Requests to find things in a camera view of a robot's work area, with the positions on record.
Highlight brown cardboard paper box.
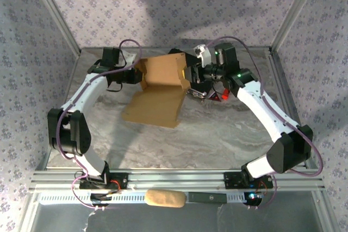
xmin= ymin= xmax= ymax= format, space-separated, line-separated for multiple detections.
xmin=121 ymin=54 xmax=191 ymax=129

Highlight black hard carrying case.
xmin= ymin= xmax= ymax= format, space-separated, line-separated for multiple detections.
xmin=167 ymin=48 xmax=215 ymax=100

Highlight red black triangle piece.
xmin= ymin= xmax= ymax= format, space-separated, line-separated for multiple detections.
xmin=208 ymin=90 xmax=221 ymax=103

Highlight black flat bar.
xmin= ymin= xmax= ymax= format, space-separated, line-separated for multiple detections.
xmin=188 ymin=192 xmax=228 ymax=204

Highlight beige oblong sponge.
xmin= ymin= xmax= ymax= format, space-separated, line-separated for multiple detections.
xmin=145 ymin=189 xmax=187 ymax=209

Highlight black controller board with light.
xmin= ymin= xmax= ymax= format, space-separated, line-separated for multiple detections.
xmin=244 ymin=190 xmax=264 ymax=206

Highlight thin aluminium frame rail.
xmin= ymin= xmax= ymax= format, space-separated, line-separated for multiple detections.
xmin=80 ymin=46 xmax=271 ymax=52

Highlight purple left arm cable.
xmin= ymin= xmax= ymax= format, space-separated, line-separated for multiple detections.
xmin=55 ymin=39 xmax=144 ymax=211

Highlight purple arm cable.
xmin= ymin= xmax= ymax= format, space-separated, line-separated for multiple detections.
xmin=205 ymin=36 xmax=324 ymax=211
xmin=55 ymin=39 xmax=144 ymax=211

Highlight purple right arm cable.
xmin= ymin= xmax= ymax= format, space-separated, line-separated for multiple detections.
xmin=205 ymin=36 xmax=324 ymax=211

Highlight aluminium frame side rail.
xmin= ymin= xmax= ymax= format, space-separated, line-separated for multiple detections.
xmin=40 ymin=49 xmax=82 ymax=170
xmin=268 ymin=47 xmax=319 ymax=169

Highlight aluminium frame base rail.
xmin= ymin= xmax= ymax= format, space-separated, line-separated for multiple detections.
xmin=28 ymin=168 xmax=326 ymax=192

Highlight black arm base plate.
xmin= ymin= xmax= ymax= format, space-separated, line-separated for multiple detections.
xmin=78 ymin=171 xmax=129 ymax=191
xmin=223 ymin=171 xmax=274 ymax=190

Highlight white slotted cable duct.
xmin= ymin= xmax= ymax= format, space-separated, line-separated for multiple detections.
xmin=39 ymin=191 xmax=264 ymax=206

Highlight aluminium frame leg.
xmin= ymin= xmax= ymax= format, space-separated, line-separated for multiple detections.
xmin=20 ymin=192 xmax=41 ymax=232
xmin=312 ymin=190 xmax=340 ymax=232

